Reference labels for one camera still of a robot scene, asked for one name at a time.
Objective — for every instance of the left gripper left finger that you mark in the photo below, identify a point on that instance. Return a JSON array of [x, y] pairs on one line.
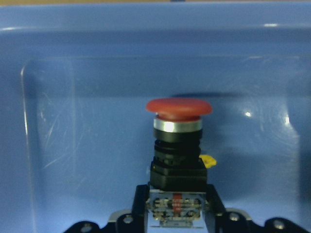
[[139, 210]]

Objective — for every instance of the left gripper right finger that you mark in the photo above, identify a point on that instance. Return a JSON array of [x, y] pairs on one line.
[[213, 215]]

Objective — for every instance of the red emergency stop button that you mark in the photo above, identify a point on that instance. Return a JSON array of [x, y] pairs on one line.
[[178, 175]]

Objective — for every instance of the blue plastic tray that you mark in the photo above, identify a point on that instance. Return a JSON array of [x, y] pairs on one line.
[[76, 139]]

